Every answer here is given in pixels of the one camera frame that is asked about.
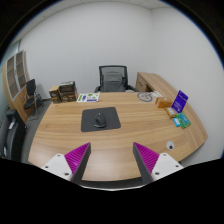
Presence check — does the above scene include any black leather armchair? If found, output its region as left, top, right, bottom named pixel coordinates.
left=1, top=109, right=28, bottom=163

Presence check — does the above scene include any black mesh office chair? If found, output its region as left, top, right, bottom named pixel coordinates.
left=93, top=64, right=138, bottom=93

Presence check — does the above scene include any dark grey mouse pad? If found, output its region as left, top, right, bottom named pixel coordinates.
left=80, top=106, right=122, bottom=133

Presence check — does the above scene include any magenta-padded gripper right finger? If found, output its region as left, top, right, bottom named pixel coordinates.
left=132, top=142, right=184, bottom=185

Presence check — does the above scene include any black computer mouse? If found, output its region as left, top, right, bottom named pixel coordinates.
left=93, top=112, right=108, bottom=129

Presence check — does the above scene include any round desk cable grommet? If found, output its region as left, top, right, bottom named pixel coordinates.
left=165, top=140, right=176, bottom=151

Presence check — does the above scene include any large brown printed box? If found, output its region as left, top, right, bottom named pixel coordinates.
left=59, top=89, right=79, bottom=103

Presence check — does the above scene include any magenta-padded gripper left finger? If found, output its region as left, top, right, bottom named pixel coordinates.
left=41, top=142, right=92, bottom=185

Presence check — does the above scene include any purple card package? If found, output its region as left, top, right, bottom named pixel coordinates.
left=170, top=89, right=189, bottom=114

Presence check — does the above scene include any small brown printed box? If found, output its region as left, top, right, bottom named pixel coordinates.
left=48, top=85, right=62, bottom=104

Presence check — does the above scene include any black visitor chair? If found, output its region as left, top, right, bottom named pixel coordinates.
left=22, top=78, right=44, bottom=121

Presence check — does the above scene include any wooden shelf unit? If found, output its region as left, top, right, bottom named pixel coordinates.
left=2, top=49, right=34, bottom=124

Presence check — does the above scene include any small blue packet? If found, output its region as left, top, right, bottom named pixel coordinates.
left=172, top=117, right=182, bottom=128

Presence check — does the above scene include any small tan labelled box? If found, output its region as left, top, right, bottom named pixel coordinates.
left=164, top=106, right=178, bottom=119

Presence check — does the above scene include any black printed box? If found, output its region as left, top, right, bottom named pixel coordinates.
left=58, top=80, right=76, bottom=94

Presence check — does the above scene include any grey backpack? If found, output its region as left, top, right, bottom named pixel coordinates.
left=100, top=71, right=126, bottom=92

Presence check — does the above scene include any white sticker sheet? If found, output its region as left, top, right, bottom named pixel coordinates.
left=76, top=92, right=101, bottom=103

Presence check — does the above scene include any green packet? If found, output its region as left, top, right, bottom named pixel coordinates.
left=175, top=112, right=192, bottom=129

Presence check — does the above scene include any wooden side desk cabinet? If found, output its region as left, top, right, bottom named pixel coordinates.
left=135, top=71, right=181, bottom=96

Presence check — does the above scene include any white paper sheet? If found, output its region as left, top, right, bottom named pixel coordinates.
left=149, top=90, right=164, bottom=98

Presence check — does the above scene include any orange cardboard box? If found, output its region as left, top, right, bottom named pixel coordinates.
left=154, top=96, right=173, bottom=109

